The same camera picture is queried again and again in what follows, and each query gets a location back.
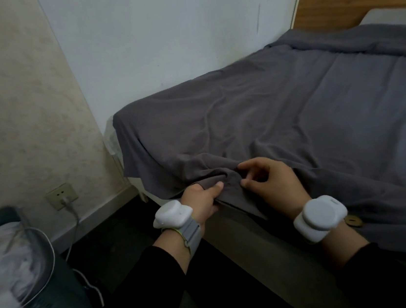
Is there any person's left hand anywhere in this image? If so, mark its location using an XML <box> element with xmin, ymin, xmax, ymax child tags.
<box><xmin>178</xmin><ymin>180</ymin><xmax>230</xmax><ymax>236</ymax></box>

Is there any person's right hand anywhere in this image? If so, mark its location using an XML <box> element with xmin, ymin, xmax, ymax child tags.
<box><xmin>237</xmin><ymin>151</ymin><xmax>314</xmax><ymax>225</ymax></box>

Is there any gray duvet cover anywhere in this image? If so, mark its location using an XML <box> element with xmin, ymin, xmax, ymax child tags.
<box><xmin>104</xmin><ymin>15</ymin><xmax>406</xmax><ymax>308</ymax></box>

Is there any round wooden button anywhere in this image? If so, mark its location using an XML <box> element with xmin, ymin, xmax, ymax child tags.
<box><xmin>343</xmin><ymin>213</ymin><xmax>364</xmax><ymax>230</ymax></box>

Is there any person's right forearm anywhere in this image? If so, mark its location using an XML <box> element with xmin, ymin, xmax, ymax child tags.
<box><xmin>317</xmin><ymin>214</ymin><xmax>406</xmax><ymax>308</ymax></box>

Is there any person's left forearm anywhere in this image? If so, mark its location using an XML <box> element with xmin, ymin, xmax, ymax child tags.
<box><xmin>88</xmin><ymin>229</ymin><xmax>199</xmax><ymax>308</ymax></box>

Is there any white patterned bed sheet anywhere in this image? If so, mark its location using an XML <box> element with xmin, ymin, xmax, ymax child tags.
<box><xmin>101</xmin><ymin>79</ymin><xmax>406</xmax><ymax>308</ymax></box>

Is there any white baseboard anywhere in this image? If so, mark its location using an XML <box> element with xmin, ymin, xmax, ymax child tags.
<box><xmin>45</xmin><ymin>191</ymin><xmax>146</xmax><ymax>254</ymax></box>

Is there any wooden slatted headboard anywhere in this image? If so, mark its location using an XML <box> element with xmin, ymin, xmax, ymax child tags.
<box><xmin>289</xmin><ymin>0</ymin><xmax>406</xmax><ymax>36</ymax></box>

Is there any gray pillow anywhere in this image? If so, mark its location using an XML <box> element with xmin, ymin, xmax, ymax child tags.
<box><xmin>357</xmin><ymin>5</ymin><xmax>406</xmax><ymax>34</ymax></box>

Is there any white crumpled plastic bag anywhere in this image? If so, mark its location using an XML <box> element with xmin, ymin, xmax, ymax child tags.
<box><xmin>0</xmin><ymin>218</ymin><xmax>49</xmax><ymax>308</ymax></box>

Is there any white wrist tracker gray strap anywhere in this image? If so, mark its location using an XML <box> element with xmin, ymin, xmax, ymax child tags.
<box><xmin>290</xmin><ymin>193</ymin><xmax>351</xmax><ymax>246</ymax></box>
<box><xmin>150</xmin><ymin>197</ymin><xmax>205</xmax><ymax>261</ymax></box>

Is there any white power cable with plug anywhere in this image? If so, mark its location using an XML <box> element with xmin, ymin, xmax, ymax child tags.
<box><xmin>59</xmin><ymin>193</ymin><xmax>106</xmax><ymax>308</ymax></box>

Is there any cream wall socket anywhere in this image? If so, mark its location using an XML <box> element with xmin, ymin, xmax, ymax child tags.
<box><xmin>44</xmin><ymin>181</ymin><xmax>81</xmax><ymax>212</ymax></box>

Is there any thin white wire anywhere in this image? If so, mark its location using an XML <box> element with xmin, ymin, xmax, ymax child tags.
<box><xmin>11</xmin><ymin>224</ymin><xmax>62</xmax><ymax>306</ymax></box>

